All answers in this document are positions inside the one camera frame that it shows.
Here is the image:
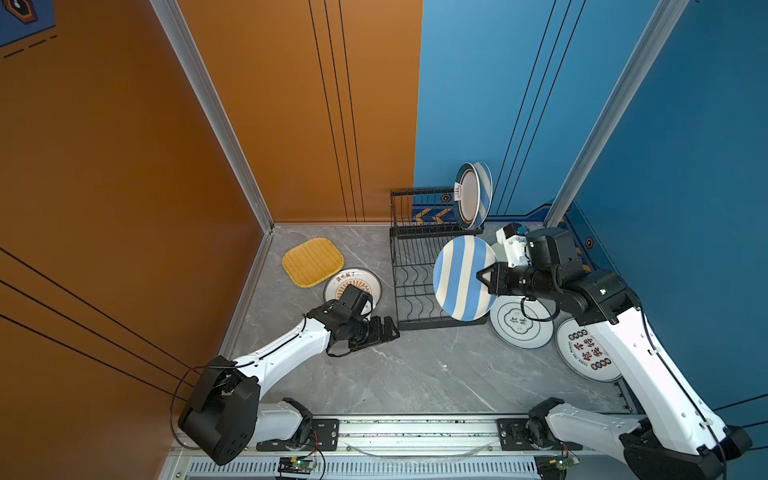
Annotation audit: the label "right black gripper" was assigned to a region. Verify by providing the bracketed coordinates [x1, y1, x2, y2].
[473, 262, 558, 303]

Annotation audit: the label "blue striped plate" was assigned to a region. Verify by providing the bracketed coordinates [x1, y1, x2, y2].
[433, 235, 497, 322]
[474, 162, 493, 227]

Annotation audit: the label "black wire dish rack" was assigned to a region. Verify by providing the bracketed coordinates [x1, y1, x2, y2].
[389, 187, 483, 331]

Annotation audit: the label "green red rimmed plate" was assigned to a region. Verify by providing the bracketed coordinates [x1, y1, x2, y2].
[453, 163, 480, 230]

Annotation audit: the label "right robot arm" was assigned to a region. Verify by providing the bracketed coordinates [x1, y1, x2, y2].
[470, 228, 752, 479]

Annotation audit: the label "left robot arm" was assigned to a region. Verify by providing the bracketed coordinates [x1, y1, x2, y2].
[170, 286, 400, 466]

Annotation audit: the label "white floral plate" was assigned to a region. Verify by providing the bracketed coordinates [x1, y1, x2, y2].
[492, 242, 509, 263]

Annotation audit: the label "white green emblem plate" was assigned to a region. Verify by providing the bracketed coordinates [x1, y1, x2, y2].
[490, 296, 554, 350]

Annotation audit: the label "orange sunburst round plate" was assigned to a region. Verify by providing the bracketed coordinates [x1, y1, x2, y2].
[323, 268, 382, 315]

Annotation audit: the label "yellow woven square plate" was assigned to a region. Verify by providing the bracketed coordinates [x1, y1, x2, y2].
[281, 237, 345, 289]

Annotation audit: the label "white plate red characters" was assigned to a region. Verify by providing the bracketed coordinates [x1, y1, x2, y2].
[555, 318, 621, 383]

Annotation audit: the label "left circuit board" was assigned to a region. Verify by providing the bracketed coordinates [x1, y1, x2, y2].
[276, 457, 319, 480]

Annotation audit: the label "circuit board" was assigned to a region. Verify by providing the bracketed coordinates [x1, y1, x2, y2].
[534, 455, 581, 480]
[276, 457, 319, 480]

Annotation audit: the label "right circuit board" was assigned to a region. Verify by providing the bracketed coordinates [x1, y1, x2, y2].
[534, 455, 581, 480]

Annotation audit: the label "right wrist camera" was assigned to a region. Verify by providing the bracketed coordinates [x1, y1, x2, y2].
[499, 222, 530, 267]

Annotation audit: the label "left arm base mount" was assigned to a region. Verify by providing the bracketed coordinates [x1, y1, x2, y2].
[256, 418, 340, 453]

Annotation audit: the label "aluminium front rail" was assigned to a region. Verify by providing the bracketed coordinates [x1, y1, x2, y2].
[161, 413, 661, 463]

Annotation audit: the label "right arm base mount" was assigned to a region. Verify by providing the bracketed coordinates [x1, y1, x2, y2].
[496, 417, 584, 451]

